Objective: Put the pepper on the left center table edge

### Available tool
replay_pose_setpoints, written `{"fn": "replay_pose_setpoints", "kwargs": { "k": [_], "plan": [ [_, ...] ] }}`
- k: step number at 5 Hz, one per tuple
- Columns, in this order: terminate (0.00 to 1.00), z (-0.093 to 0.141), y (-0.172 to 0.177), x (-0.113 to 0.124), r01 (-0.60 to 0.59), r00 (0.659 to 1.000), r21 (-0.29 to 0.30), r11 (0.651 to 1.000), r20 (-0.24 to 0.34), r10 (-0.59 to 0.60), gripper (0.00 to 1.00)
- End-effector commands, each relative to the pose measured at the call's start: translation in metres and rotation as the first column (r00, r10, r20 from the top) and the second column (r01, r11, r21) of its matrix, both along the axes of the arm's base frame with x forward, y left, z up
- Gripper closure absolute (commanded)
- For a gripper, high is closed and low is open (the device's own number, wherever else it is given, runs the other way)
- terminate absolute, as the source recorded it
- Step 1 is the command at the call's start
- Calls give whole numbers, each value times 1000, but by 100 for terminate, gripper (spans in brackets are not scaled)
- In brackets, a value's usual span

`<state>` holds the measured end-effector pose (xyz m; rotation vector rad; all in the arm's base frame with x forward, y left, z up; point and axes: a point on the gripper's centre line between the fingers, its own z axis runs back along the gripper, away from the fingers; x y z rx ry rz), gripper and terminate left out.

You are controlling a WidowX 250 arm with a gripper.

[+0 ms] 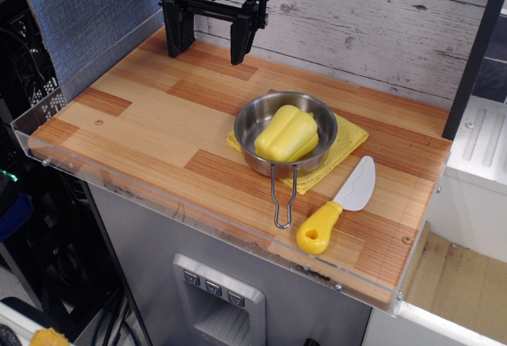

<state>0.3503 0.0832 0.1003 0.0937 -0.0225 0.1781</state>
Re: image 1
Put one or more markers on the yellow toy bell pepper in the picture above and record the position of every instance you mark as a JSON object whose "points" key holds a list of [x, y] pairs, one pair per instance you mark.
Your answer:
{"points": [[290, 135]]}

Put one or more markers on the clear acrylic counter guard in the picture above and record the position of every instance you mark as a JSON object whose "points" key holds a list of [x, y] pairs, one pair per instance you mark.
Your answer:
{"points": [[153, 130]]}

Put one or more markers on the blue fabric panel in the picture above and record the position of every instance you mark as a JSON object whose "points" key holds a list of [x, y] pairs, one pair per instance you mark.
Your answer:
{"points": [[86, 38]]}

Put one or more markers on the yellow folded cloth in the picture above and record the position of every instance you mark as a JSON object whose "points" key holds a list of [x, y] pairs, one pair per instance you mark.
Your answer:
{"points": [[338, 137]]}

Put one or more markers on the silver toy fridge cabinet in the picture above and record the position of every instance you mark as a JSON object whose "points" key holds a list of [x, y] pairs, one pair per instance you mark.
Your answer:
{"points": [[298, 310]]}

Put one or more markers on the grey water dispenser panel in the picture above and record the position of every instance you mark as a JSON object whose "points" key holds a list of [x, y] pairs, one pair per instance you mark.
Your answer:
{"points": [[219, 308]]}

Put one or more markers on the yellow object bottom corner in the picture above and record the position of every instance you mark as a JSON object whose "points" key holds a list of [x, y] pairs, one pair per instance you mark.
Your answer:
{"points": [[48, 337]]}

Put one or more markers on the white toy sink unit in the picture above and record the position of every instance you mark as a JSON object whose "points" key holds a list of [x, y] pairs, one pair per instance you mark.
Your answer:
{"points": [[455, 287]]}

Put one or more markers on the small steel pot with handle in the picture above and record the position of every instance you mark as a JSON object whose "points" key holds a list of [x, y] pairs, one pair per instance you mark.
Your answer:
{"points": [[273, 178]]}

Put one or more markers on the toy knife yellow handle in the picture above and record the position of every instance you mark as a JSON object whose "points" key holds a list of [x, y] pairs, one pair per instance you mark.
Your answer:
{"points": [[313, 235]]}

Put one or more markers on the black vertical post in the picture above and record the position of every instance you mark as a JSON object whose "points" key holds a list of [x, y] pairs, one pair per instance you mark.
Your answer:
{"points": [[472, 68]]}

